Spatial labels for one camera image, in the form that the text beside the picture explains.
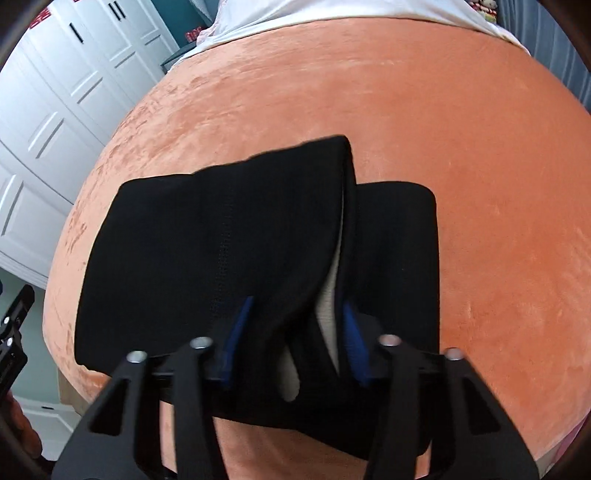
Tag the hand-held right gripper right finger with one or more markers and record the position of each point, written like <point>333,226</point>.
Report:
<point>355,344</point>

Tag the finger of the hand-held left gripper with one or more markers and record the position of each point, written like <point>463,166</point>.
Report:
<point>21,307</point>

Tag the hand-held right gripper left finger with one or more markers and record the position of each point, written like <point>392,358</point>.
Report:
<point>235,334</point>

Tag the black pants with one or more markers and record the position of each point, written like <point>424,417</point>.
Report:
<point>207,240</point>

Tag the person's left hand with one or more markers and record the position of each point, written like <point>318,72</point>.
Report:
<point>23,429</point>

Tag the white low cabinet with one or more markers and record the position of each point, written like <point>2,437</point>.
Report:
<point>46,420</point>

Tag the white wardrobe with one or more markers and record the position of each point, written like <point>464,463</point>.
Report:
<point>55,138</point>

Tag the orange plush blanket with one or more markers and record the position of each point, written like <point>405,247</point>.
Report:
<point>485,184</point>

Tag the pink cloth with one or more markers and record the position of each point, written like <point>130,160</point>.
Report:
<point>568,445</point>

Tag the grey blue nightstand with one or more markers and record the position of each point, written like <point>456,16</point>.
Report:
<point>178,57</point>

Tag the red paper decal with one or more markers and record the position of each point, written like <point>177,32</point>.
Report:
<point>39,18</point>

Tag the white quilt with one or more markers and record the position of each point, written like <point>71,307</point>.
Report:
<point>323,14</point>

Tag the grey blue curtain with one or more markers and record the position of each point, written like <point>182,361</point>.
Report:
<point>545,37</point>

